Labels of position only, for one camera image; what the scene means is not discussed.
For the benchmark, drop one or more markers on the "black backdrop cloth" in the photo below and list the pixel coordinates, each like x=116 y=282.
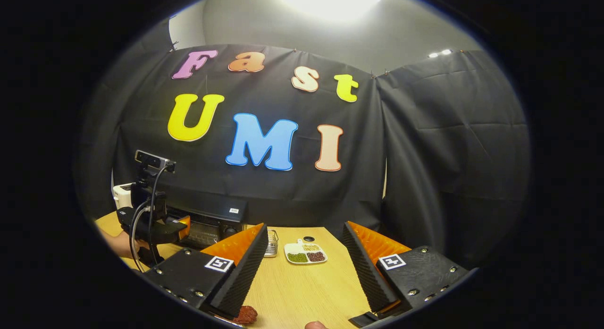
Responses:
x=292 y=192

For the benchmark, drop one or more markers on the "large ceiling light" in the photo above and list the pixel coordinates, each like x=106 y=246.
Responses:
x=325 y=1

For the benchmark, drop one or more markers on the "white toaster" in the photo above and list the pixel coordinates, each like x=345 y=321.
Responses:
x=122 y=196

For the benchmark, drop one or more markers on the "red-brown glazed meat piece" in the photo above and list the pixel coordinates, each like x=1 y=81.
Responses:
x=246 y=315

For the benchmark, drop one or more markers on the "black electric oven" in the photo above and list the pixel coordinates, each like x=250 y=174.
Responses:
x=217 y=215

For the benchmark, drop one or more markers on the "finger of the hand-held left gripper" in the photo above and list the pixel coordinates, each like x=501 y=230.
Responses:
x=185 y=226

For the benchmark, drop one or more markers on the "small ceiling spotlights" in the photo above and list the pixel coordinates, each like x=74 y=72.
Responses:
x=440 y=53

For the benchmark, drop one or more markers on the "white divided dish of beans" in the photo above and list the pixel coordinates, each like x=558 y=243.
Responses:
x=306 y=253

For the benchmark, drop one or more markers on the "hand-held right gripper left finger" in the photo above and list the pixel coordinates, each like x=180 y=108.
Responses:
x=245 y=272

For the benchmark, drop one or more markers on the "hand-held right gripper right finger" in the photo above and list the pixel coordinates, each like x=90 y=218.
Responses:
x=365 y=272

